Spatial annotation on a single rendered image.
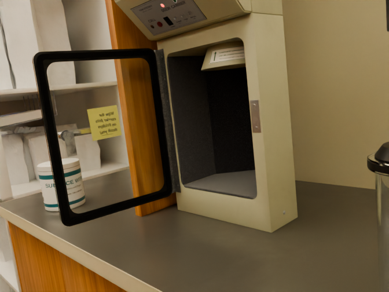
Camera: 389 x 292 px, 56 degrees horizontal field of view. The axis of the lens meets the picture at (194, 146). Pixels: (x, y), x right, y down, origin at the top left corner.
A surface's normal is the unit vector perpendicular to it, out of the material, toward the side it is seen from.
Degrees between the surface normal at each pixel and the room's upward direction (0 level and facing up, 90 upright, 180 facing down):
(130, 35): 90
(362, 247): 0
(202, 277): 0
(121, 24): 90
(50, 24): 91
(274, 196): 90
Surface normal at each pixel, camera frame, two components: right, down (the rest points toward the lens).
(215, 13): -0.43, 0.83
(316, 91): -0.72, 0.18
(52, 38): 0.75, -0.01
